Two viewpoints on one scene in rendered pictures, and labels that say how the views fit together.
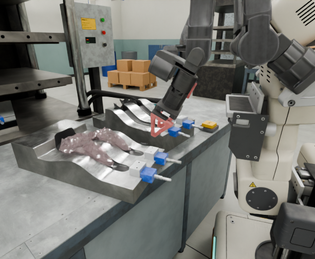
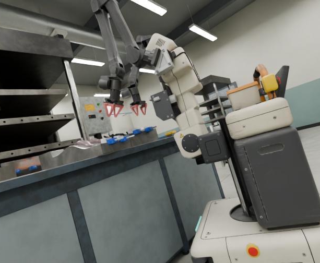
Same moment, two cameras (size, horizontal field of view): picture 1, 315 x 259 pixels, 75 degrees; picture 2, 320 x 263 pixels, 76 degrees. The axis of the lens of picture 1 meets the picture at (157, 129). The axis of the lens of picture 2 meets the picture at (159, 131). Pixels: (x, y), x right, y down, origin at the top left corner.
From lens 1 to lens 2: 78 cm
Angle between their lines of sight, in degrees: 27
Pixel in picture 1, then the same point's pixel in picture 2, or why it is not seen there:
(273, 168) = (186, 118)
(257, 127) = (164, 97)
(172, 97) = (111, 93)
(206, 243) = not seen: hidden behind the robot
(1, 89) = (36, 148)
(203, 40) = (115, 63)
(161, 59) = (103, 79)
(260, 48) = (133, 56)
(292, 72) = (149, 59)
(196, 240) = not seen: hidden behind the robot
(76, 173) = (72, 153)
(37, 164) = (52, 162)
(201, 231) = not seen: hidden behind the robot
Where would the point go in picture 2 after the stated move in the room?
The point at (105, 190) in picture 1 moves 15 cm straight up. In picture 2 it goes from (87, 154) to (80, 127)
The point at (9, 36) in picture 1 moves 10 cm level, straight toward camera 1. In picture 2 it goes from (41, 118) to (40, 115)
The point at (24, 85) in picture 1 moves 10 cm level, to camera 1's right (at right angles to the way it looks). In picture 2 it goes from (50, 145) to (61, 142)
